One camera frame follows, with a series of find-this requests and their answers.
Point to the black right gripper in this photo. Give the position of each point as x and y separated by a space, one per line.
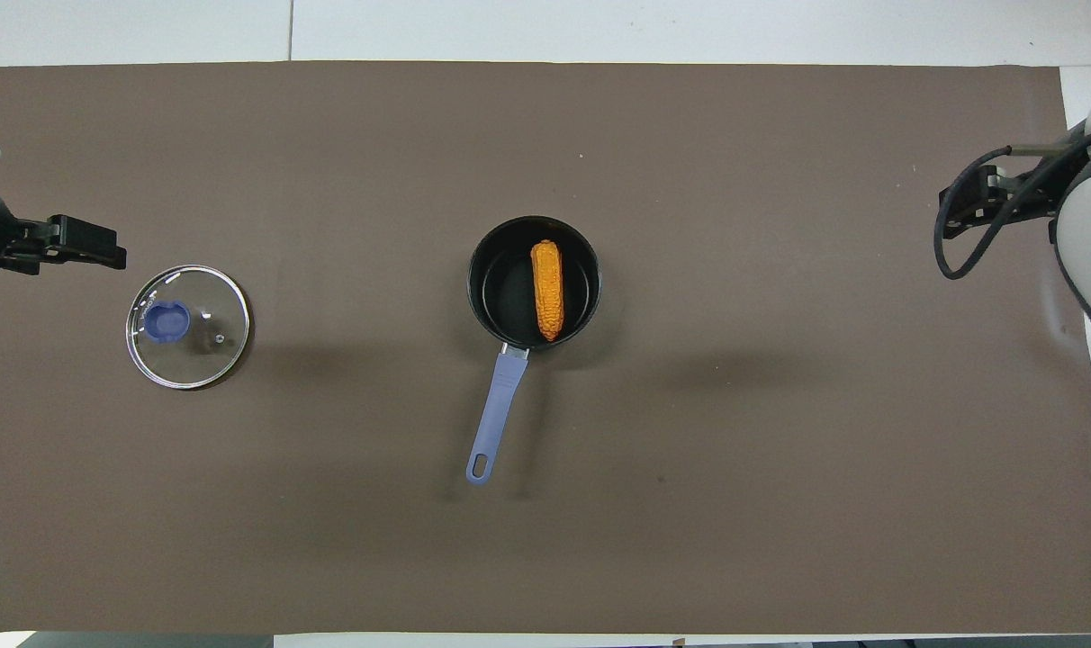
1014 200

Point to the orange corn cob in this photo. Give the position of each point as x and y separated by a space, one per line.
547 288

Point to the brown table mat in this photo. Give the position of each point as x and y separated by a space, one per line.
779 450

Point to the glass lid with blue knob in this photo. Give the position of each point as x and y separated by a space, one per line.
203 351

